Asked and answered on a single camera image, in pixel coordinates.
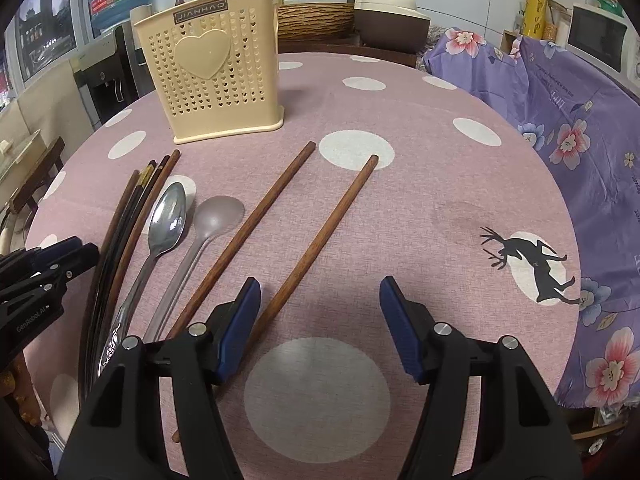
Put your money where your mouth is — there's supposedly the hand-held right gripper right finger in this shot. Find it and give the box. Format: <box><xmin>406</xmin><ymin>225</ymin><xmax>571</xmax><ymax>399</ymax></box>
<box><xmin>379</xmin><ymin>275</ymin><xmax>586</xmax><ymax>480</ymax></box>

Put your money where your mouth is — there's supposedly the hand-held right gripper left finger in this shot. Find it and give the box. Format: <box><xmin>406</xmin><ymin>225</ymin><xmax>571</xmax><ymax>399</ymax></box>
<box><xmin>59</xmin><ymin>276</ymin><xmax>262</xmax><ymax>480</ymax></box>

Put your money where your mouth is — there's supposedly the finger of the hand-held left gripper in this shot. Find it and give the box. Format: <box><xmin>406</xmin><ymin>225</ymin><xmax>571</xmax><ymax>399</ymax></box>
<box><xmin>0</xmin><ymin>243</ymin><xmax>100</xmax><ymax>312</ymax></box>
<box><xmin>0</xmin><ymin>236</ymin><xmax>82</xmax><ymax>284</ymax></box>

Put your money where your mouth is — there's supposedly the black gold-banded chopstick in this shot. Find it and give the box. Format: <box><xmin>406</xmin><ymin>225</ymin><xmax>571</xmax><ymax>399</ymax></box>
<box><xmin>85</xmin><ymin>161</ymin><xmax>157</xmax><ymax>396</ymax></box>

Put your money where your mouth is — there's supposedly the shiny steel spoon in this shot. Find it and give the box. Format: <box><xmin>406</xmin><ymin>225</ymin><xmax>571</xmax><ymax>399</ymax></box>
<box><xmin>97</xmin><ymin>181</ymin><xmax>189</xmax><ymax>378</ymax></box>

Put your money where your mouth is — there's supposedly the matte grey spoon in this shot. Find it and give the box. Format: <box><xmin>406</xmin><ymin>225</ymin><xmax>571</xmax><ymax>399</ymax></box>
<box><xmin>144</xmin><ymin>195</ymin><xmax>246</xmax><ymax>343</ymax></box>

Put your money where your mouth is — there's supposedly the cream perforated utensil holder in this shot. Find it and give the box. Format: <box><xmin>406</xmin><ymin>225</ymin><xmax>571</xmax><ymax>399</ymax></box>
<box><xmin>132</xmin><ymin>0</ymin><xmax>286</xmax><ymax>145</ymax></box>

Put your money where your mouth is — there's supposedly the wooden stool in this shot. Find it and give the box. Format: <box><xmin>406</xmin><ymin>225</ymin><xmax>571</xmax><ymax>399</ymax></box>
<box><xmin>10</xmin><ymin>137</ymin><xmax>66</xmax><ymax>211</ymax></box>

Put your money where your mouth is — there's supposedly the cream pot with glass lid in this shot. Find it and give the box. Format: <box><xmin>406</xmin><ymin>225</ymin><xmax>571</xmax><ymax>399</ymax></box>
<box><xmin>0</xmin><ymin>130</ymin><xmax>48</xmax><ymax>181</ymax></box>

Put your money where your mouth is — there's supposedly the pink polka dot tablecloth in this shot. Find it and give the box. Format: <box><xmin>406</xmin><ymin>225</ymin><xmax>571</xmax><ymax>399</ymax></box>
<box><xmin>22</xmin><ymin>51</ymin><xmax>583</xmax><ymax>480</ymax></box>

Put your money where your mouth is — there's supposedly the water dispenser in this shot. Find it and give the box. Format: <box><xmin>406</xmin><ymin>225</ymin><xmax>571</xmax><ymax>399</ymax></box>
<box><xmin>70</xmin><ymin>25</ymin><xmax>143</xmax><ymax>128</ymax></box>

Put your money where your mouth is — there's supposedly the window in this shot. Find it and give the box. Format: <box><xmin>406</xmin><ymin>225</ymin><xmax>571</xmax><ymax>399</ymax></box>
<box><xmin>0</xmin><ymin>0</ymin><xmax>93</xmax><ymax>111</ymax></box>

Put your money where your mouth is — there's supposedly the purple floral cloth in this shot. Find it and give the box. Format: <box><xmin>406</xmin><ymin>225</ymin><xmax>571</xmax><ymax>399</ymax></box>
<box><xmin>422</xmin><ymin>25</ymin><xmax>640</xmax><ymax>411</ymax></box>

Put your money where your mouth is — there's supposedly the dark wooden counter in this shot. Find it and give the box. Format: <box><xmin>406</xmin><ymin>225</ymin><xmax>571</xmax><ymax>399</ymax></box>
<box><xmin>277</xmin><ymin>35</ymin><xmax>418</xmax><ymax>68</ymax></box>

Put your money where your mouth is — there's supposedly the brown and cream rice cooker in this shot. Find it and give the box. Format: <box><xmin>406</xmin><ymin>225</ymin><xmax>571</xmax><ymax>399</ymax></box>
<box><xmin>352</xmin><ymin>0</ymin><xmax>432</xmax><ymax>53</ymax></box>

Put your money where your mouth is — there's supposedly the woven basket sink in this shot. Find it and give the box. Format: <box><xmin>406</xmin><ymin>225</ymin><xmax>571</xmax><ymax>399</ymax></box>
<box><xmin>276</xmin><ymin>2</ymin><xmax>357</xmax><ymax>38</ymax></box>

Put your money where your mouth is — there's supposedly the yellow roll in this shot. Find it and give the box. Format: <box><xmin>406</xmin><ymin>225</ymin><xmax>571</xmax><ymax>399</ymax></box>
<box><xmin>520</xmin><ymin>0</ymin><xmax>551</xmax><ymax>38</ymax></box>

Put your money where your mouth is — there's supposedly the white microwave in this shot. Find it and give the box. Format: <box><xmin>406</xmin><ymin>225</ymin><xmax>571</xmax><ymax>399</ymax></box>
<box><xmin>565</xmin><ymin>2</ymin><xmax>640</xmax><ymax>86</ymax></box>

